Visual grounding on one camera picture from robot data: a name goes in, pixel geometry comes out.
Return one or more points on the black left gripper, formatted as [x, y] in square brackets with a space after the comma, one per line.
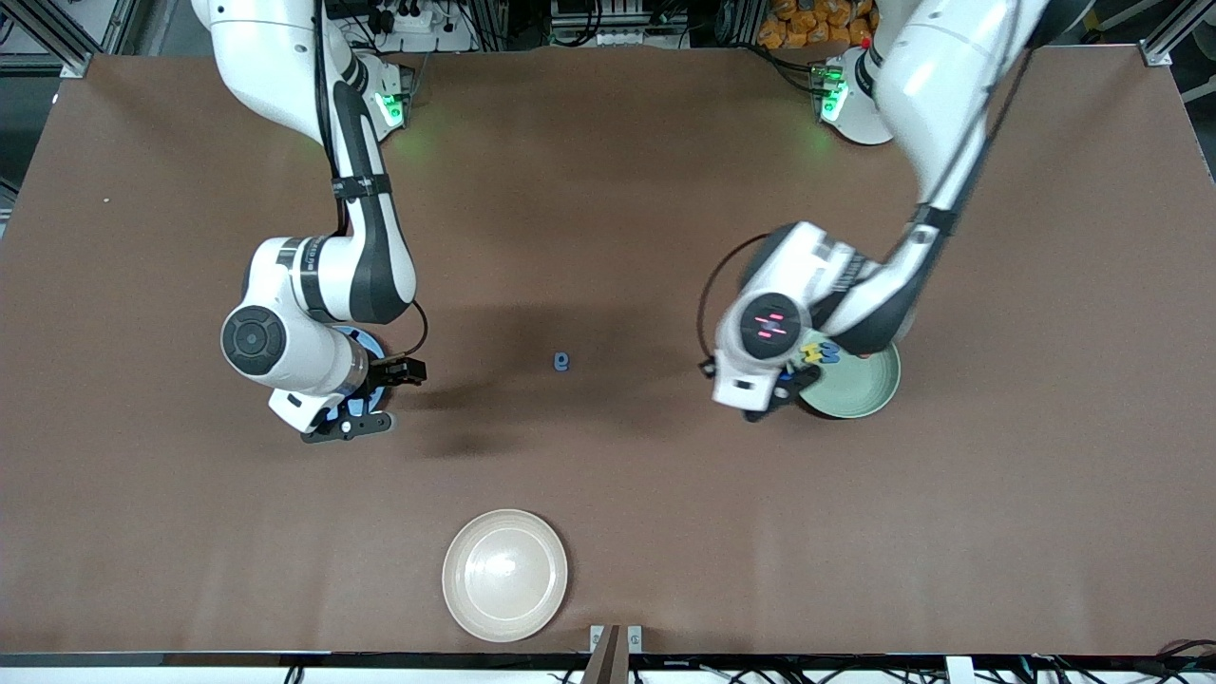
[808, 373]

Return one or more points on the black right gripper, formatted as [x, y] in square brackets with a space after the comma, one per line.
[388, 371]

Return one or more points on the yellow foam letter H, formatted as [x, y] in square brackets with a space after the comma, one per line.
[810, 354]

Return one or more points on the blue foam uppercase M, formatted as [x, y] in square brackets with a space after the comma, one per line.
[830, 353]

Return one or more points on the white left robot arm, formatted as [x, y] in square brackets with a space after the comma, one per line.
[940, 76]

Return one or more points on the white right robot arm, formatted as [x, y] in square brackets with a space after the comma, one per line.
[266, 57]

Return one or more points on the green plate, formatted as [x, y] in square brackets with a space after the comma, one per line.
[860, 389]

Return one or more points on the blue plate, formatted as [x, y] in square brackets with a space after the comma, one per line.
[370, 344]

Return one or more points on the beige plate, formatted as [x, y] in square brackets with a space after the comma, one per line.
[503, 575]

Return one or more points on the grey base connector box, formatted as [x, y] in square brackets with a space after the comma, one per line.
[394, 95]
[828, 90]

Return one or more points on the pile of orange packets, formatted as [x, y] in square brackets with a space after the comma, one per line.
[807, 24]

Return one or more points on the grey power strip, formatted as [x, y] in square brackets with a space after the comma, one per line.
[617, 38]

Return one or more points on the white power strip with plugs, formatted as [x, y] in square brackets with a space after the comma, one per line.
[427, 43]

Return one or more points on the small metal bracket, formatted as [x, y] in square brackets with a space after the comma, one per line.
[635, 638]

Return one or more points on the aluminium frame post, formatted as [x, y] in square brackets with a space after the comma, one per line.
[57, 43]
[1173, 33]

